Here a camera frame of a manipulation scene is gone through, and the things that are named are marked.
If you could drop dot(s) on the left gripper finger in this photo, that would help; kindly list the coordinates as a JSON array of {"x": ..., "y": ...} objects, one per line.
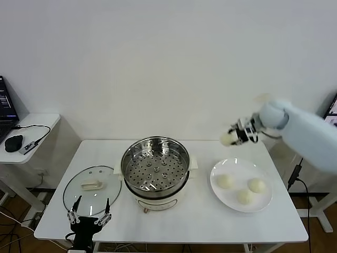
[
  {"x": 77, "y": 204},
  {"x": 107, "y": 206}
]

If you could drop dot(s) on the white wall socket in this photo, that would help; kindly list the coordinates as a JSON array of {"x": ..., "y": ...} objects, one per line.
[{"x": 43, "y": 173}]

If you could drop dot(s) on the white side desk with label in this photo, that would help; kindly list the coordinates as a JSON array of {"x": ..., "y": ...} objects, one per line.
[{"x": 322, "y": 213}]

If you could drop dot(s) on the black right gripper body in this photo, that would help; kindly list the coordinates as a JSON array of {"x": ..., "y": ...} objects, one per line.
[{"x": 245, "y": 131}]

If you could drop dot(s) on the grey usb hub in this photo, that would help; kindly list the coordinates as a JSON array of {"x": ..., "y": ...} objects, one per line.
[{"x": 27, "y": 147}]

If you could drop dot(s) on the white side desk with mouse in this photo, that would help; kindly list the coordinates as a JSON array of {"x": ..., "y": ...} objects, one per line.
[{"x": 44, "y": 118}]

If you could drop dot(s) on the black computer mouse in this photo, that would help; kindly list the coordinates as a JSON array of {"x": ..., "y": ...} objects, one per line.
[{"x": 13, "y": 143}]

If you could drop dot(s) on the black laptop with bright windows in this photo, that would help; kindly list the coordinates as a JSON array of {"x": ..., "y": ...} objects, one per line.
[{"x": 332, "y": 105}]

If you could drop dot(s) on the white electric cooker base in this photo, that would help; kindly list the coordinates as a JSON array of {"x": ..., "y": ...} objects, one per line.
[{"x": 158, "y": 203}]

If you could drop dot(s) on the white steamed baozi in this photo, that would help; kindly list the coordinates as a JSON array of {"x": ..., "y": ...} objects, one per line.
[
  {"x": 245, "y": 196},
  {"x": 257, "y": 185},
  {"x": 226, "y": 139},
  {"x": 225, "y": 181}
]

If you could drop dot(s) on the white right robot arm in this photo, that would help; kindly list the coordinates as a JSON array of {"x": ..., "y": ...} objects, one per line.
[{"x": 302, "y": 126}]

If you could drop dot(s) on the black laptop with dark screen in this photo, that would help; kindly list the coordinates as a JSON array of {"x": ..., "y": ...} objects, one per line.
[{"x": 5, "y": 100}]

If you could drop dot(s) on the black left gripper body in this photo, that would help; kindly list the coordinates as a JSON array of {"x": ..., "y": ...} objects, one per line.
[{"x": 84, "y": 225}]

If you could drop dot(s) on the stainless steel steamer basket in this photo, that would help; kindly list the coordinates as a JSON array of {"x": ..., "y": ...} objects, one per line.
[{"x": 155, "y": 168}]

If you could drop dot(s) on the round glass pot lid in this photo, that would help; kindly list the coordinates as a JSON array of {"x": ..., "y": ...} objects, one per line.
[{"x": 92, "y": 185}]

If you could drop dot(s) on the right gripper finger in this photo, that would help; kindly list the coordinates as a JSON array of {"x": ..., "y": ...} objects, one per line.
[
  {"x": 238, "y": 142},
  {"x": 233, "y": 127}
]

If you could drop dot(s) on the white round plate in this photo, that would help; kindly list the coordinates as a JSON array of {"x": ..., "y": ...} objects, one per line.
[{"x": 223, "y": 200}]

